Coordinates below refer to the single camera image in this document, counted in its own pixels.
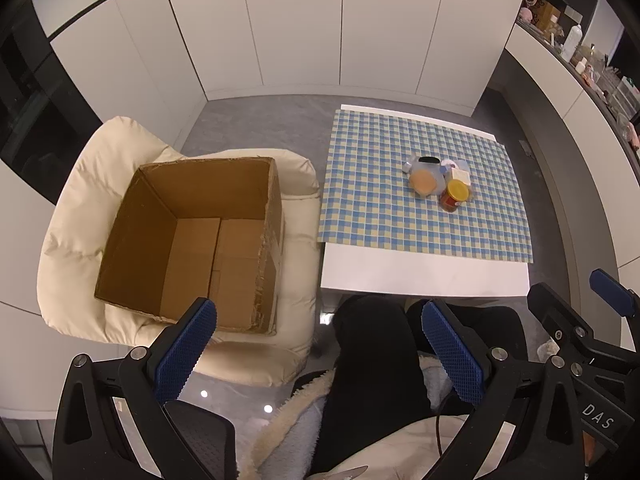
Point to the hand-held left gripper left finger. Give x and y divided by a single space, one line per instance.
185 355

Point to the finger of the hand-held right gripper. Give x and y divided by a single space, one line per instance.
560 317
610 292

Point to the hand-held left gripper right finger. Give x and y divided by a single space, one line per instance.
452 355

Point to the brown cardboard box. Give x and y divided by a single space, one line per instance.
200 200

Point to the red jar yellow lid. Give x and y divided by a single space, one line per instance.
455 195

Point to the white printed carton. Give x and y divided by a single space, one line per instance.
459 175

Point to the translucent case with clasp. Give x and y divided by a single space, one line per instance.
463 165

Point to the white round compact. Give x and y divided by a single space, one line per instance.
447 164

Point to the clear labelled plastic case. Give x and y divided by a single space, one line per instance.
410 165

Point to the black round puff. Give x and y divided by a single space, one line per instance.
429 160

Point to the black mesh chair part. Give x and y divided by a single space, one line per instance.
200 435

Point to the white table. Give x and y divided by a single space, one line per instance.
400 277

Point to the white fleece jacket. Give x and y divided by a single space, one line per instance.
295 435

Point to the blue yellow checkered tablecloth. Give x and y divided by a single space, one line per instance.
380 200

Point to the cream padded armchair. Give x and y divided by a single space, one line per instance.
75 210

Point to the clear plastic drawer organizer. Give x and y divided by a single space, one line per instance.
626 97

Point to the small white bottle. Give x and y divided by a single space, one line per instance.
581 65

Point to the tall white bottle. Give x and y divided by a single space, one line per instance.
571 42

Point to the brown printed box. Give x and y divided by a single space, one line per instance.
547 12

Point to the small pink plush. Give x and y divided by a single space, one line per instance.
526 15

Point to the black glass panel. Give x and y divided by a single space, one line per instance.
30 110

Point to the wall socket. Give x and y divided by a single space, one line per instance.
525 147

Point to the white wall cabinets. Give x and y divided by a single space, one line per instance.
300 20

